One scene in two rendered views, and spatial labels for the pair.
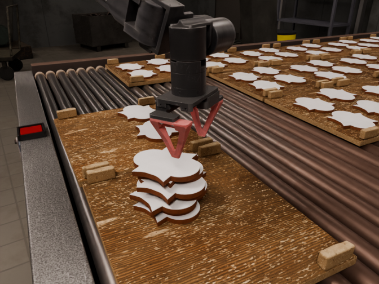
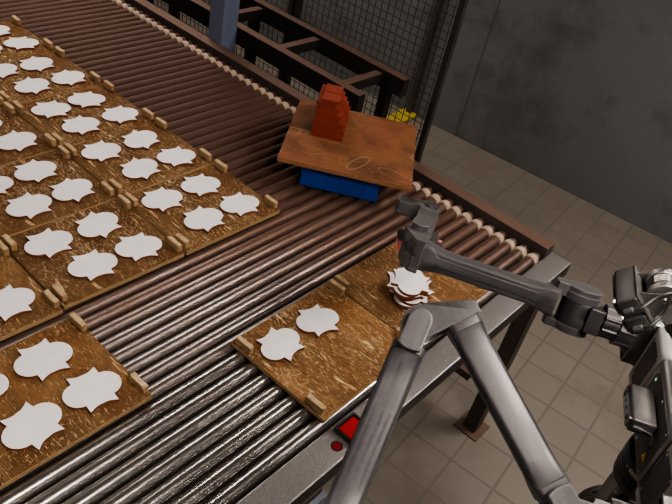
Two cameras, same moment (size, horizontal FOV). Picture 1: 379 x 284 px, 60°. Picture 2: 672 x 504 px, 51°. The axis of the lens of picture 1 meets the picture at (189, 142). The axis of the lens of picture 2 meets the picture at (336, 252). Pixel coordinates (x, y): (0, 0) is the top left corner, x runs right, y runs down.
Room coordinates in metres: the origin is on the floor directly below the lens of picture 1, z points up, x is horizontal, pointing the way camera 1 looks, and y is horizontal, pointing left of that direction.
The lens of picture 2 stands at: (1.59, 1.41, 2.36)
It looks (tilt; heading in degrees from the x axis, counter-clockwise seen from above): 37 degrees down; 241
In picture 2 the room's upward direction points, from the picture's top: 13 degrees clockwise
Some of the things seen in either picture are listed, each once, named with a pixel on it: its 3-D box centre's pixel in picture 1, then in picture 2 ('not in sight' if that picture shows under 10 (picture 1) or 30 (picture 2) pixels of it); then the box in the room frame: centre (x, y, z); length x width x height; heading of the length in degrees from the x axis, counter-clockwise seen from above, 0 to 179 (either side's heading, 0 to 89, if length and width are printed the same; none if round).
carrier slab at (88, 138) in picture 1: (127, 134); (325, 345); (0.85, 0.18, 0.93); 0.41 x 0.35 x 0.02; 28
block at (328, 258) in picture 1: (335, 254); not in sight; (0.37, -0.22, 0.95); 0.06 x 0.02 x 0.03; 116
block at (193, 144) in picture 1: (201, 144); (336, 287); (0.74, -0.03, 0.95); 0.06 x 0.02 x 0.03; 118
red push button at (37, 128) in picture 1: (31, 132); (354, 430); (0.88, 0.47, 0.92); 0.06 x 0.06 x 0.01; 27
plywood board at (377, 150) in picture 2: not in sight; (351, 142); (0.42, -0.74, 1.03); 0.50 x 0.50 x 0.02; 61
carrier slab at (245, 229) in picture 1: (198, 217); (410, 286); (0.48, -0.02, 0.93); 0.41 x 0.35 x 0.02; 26
